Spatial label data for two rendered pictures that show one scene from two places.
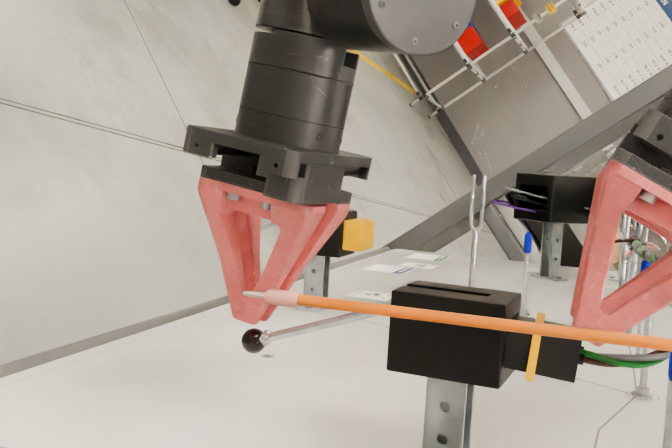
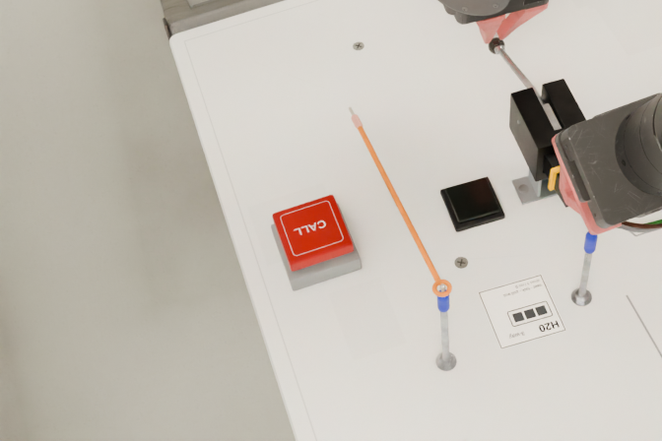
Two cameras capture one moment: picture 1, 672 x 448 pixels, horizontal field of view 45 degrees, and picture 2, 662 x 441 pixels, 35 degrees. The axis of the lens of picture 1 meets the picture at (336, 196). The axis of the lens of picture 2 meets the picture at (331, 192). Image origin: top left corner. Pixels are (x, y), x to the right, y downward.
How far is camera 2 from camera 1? 0.66 m
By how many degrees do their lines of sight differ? 71
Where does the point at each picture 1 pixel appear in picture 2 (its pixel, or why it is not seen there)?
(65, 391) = not seen: outside the picture
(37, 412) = (407, 13)
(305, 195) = (467, 20)
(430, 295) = (519, 112)
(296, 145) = not seen: outside the picture
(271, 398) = (548, 58)
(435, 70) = not seen: outside the picture
